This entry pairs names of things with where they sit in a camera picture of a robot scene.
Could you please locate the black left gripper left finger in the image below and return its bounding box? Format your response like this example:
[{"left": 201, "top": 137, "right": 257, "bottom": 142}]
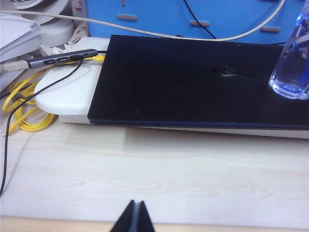
[{"left": 113, "top": 200, "right": 140, "bottom": 232}]

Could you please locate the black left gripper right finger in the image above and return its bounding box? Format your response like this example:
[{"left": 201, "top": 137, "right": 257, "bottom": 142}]
[{"left": 139, "top": 200, "right": 156, "bottom": 232}]

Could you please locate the clear mineral water bottle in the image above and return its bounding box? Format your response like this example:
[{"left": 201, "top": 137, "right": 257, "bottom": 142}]
[{"left": 268, "top": 0, "right": 309, "bottom": 101}]

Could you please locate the white laptop stand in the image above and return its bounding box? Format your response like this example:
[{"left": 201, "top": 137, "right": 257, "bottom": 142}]
[{"left": 34, "top": 36, "right": 309, "bottom": 140}]

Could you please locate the grey usb hub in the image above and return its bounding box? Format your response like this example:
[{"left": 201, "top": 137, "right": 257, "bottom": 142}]
[{"left": 28, "top": 49, "right": 98, "bottom": 69}]

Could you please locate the white round desk fan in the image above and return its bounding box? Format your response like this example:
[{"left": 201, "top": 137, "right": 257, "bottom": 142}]
[{"left": 14, "top": 0, "right": 74, "bottom": 53}]

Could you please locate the blue desk organizer box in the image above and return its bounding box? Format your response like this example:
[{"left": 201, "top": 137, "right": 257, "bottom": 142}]
[{"left": 85, "top": 0, "right": 309, "bottom": 45}]

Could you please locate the white paper stack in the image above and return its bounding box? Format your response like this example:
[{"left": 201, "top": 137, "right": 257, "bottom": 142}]
[{"left": 0, "top": 14, "right": 41, "bottom": 64}]

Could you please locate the yellow flat network cable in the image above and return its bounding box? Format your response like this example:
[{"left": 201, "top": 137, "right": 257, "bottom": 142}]
[{"left": 1, "top": 55, "right": 106, "bottom": 133}]

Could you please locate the black hub cable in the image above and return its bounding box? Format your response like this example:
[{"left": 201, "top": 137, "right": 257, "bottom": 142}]
[{"left": 0, "top": 58, "right": 84, "bottom": 197}]

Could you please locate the grey hub lead cable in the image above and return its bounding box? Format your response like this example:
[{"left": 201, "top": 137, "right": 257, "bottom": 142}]
[{"left": 0, "top": 60, "right": 31, "bottom": 73}]

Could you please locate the thin black monitor cable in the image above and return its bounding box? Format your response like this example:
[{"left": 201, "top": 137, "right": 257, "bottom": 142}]
[{"left": 183, "top": 0, "right": 217, "bottom": 40}]

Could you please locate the white cable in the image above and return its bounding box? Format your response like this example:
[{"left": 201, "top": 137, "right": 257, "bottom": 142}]
[{"left": 0, "top": 0, "right": 287, "bottom": 41}]

